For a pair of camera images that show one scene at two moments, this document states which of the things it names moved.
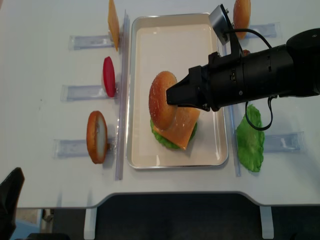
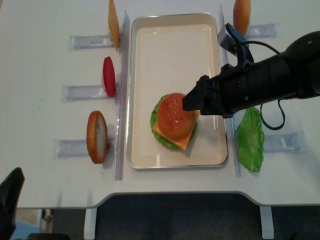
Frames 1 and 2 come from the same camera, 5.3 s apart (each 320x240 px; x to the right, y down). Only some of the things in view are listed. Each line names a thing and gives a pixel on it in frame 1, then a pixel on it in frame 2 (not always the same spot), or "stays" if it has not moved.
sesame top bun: [164, 115] → [174, 122]
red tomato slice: [109, 77] stays
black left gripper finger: [10, 189] stays
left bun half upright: [97, 137] stays
